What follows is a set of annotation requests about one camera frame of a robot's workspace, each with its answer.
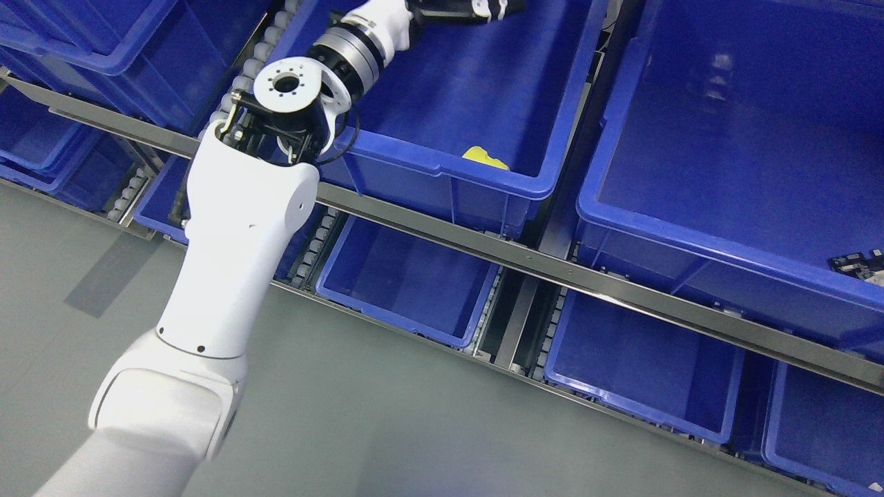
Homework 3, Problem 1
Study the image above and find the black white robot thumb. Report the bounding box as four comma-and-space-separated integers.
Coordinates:
472, 0, 527, 24

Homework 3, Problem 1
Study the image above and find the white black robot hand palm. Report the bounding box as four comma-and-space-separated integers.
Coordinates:
344, 1, 484, 50

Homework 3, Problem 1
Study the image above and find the yellow foam block notched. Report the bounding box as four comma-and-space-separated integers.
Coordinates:
461, 146, 510, 170

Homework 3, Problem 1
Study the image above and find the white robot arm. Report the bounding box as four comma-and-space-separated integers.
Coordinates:
36, 1, 526, 496

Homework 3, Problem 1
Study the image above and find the steel shelf rack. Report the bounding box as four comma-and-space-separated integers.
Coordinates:
0, 0, 884, 497

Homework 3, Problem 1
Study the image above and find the blue plastic bin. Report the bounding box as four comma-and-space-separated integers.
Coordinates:
1, 1, 269, 133
761, 362, 883, 496
320, 1, 606, 239
544, 291, 744, 445
135, 155, 190, 245
316, 217, 499, 349
1, 88, 135, 212
577, 1, 883, 362

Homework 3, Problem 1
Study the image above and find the circuit board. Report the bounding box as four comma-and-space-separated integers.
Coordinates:
828, 249, 883, 286

